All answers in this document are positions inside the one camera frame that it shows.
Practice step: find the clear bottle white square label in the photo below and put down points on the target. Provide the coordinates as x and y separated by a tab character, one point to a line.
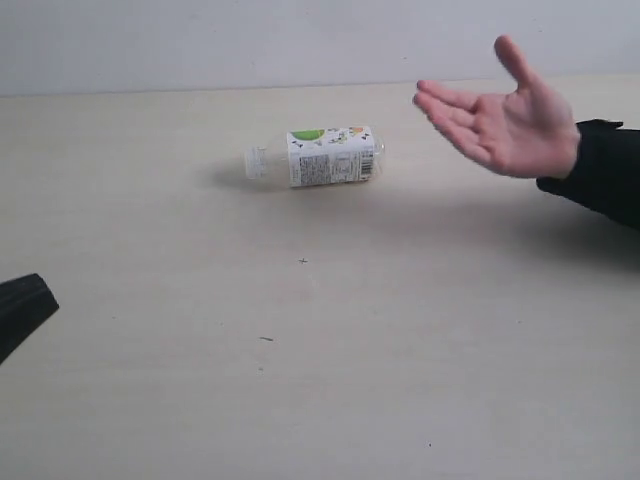
317	157

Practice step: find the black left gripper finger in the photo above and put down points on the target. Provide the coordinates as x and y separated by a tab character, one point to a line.
25	304

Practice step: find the person's open bare hand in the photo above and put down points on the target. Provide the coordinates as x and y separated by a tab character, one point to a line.
528	133

